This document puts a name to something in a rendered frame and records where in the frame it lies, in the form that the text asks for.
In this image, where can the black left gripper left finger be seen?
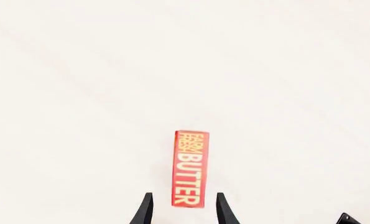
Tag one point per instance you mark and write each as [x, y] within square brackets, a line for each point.
[145, 212]

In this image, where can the small black mounting plate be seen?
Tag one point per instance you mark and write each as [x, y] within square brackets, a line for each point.
[349, 219]

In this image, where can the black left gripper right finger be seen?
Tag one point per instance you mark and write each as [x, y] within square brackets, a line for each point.
[225, 212]

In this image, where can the red butter box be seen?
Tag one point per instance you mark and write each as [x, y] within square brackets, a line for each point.
[189, 170]

